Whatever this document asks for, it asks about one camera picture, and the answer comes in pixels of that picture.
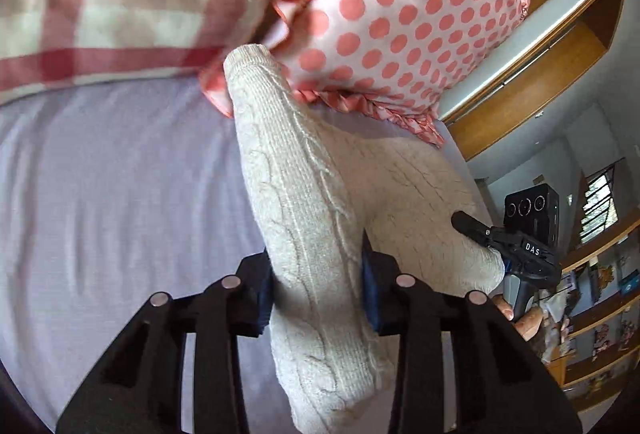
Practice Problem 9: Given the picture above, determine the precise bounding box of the pink polka dot pillow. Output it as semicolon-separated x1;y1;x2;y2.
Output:
198;0;532;149

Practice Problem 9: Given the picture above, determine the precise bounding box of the person's right hand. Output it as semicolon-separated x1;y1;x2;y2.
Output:
491;295;544;342

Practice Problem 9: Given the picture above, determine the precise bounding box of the window with dark frame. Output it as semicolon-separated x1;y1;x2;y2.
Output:
573;159;623;247

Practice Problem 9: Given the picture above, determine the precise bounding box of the black camera box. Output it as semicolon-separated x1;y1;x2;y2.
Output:
503;183;560;254

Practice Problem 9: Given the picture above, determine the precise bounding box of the lavender textured bedspread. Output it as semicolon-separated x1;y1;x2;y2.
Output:
0;75;494;434

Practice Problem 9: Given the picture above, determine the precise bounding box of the wooden bookshelf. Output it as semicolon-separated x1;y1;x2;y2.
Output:
544;209;639;414

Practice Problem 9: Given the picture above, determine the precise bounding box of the wooden headboard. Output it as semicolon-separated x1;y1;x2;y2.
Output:
440;0;624;160

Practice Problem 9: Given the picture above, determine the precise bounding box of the cream cable-knit sweater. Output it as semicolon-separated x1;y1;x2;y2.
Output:
224;45;504;433

